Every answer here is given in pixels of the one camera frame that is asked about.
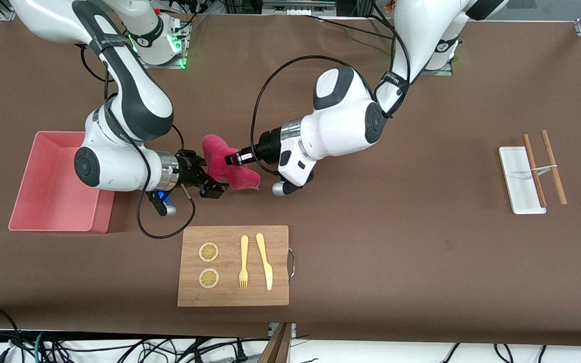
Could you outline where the wooden cutting board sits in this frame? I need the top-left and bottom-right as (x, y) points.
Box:
(177, 225), (290, 308)

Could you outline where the brown wooden beam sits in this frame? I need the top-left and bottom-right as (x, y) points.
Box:
(258, 323), (292, 363)

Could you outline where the brown table cover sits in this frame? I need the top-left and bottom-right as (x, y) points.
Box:
(0, 9), (581, 348)

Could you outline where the red microfibre cloth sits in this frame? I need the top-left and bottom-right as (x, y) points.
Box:
(201, 134), (262, 192)

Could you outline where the yellow plastic fork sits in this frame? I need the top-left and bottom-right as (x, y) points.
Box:
(239, 235), (249, 289)

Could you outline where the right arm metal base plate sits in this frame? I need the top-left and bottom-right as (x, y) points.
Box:
(138, 20), (189, 70)

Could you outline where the yellow plastic knife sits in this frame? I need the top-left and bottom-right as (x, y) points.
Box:
(256, 232), (273, 291)

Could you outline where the brown wooden chopstick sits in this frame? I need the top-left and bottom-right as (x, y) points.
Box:
(541, 130), (568, 206)
(522, 133), (548, 209)

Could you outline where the white rectangular tray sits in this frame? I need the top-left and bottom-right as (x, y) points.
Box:
(498, 146), (547, 216)

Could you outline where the black cable on table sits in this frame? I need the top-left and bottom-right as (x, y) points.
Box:
(305, 14), (397, 41)

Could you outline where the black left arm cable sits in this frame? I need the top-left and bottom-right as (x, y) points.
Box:
(251, 0), (413, 177)

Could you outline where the pink plastic bin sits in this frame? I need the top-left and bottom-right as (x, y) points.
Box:
(8, 131), (117, 234)

